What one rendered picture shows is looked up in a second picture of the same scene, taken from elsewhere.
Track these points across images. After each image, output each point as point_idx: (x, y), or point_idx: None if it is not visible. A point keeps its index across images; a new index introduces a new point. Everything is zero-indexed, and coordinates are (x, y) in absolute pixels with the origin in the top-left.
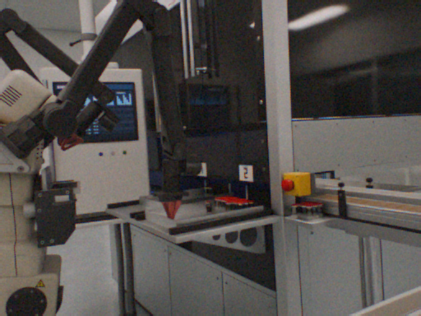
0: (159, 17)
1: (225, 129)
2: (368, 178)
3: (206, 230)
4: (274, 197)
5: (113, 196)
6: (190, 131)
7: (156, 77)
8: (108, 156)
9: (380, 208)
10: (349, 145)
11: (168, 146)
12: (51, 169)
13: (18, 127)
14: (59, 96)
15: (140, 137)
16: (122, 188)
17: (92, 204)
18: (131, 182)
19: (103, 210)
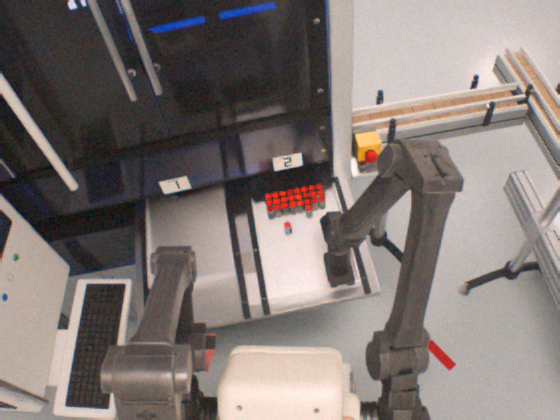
0: None
1: (236, 131)
2: (382, 93)
3: (366, 257)
4: (339, 167)
5: (48, 311)
6: (127, 153)
7: (388, 207)
8: (11, 286)
9: (427, 125)
10: None
11: (356, 242)
12: (15, 391)
13: (416, 404)
14: (408, 344)
15: (10, 216)
16: (45, 292)
17: (46, 347)
18: (44, 274)
19: (54, 336)
